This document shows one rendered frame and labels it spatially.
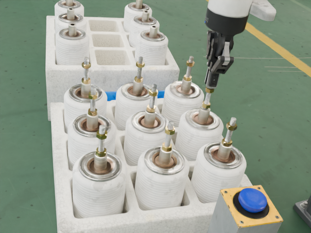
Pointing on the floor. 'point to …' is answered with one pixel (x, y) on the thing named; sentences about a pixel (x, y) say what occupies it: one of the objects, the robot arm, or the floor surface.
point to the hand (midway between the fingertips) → (212, 77)
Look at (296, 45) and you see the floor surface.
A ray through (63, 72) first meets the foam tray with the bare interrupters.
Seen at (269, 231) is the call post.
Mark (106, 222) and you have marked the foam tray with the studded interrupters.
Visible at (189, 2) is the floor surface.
